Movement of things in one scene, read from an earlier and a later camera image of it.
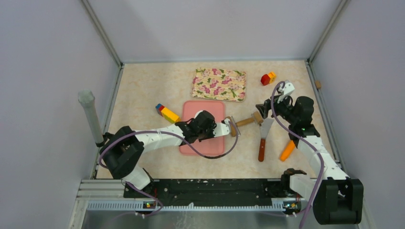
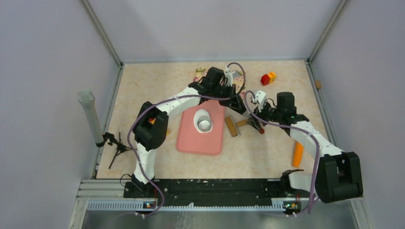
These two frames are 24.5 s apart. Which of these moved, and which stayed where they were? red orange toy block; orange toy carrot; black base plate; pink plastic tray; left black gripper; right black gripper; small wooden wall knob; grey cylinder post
Moved: orange toy carrot; right black gripper; left black gripper
Stayed: grey cylinder post; pink plastic tray; small wooden wall knob; black base plate; red orange toy block
